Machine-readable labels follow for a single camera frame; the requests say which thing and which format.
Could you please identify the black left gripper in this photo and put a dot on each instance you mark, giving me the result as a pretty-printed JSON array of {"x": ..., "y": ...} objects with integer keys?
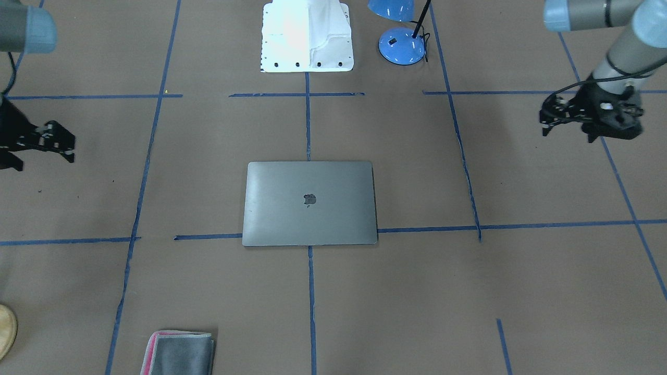
[{"x": 588, "y": 99}]

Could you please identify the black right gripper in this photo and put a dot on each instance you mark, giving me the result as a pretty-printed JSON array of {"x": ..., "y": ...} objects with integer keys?
[{"x": 11, "y": 127}]

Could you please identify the grey laptop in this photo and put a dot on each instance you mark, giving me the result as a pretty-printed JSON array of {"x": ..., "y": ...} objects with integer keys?
[{"x": 290, "y": 203}]

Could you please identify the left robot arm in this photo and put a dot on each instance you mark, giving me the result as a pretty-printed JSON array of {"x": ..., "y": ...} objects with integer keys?
[{"x": 638, "y": 51}]

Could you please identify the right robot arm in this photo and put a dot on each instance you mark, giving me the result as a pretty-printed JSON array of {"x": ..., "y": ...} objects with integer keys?
[{"x": 27, "y": 29}]

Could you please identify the wooden mug tree stand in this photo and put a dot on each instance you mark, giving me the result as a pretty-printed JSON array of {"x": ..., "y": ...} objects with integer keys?
[{"x": 9, "y": 329}]

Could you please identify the blue desk lamp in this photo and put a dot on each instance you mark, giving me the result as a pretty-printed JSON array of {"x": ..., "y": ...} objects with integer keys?
[{"x": 402, "y": 46}]

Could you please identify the grey and pink folded cloth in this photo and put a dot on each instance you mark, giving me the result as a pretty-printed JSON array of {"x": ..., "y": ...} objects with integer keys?
[{"x": 179, "y": 352}]

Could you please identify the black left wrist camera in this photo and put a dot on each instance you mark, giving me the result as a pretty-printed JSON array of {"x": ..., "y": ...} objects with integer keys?
[{"x": 613, "y": 116}]

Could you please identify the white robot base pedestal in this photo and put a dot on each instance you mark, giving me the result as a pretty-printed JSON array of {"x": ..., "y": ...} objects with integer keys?
[{"x": 306, "y": 36}]

